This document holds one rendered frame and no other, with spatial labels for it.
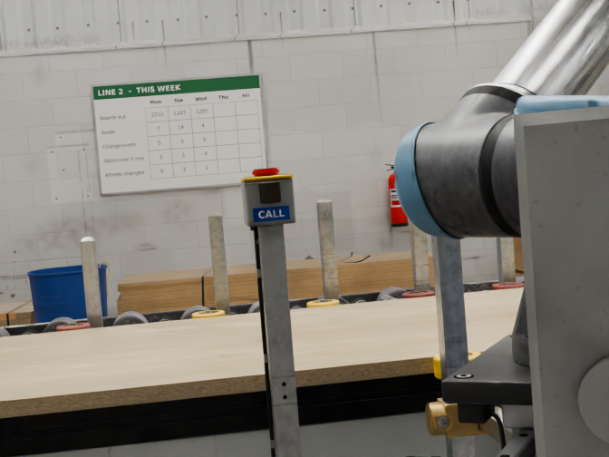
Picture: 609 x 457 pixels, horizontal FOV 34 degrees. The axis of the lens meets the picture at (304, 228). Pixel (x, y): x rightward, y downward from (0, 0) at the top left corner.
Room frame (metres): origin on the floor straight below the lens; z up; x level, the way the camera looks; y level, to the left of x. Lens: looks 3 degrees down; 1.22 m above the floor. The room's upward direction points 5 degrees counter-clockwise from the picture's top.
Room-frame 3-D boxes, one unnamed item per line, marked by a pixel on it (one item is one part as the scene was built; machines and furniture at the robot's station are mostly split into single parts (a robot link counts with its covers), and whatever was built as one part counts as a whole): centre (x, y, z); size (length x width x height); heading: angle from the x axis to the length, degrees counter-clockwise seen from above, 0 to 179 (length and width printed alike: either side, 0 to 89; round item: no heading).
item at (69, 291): (6.99, 1.66, 0.36); 0.59 x 0.57 x 0.73; 4
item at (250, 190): (1.46, 0.05, 1.18); 0.07 x 0.07 x 0.08; 7
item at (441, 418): (1.49, -0.23, 0.84); 0.14 x 0.06 x 0.05; 97
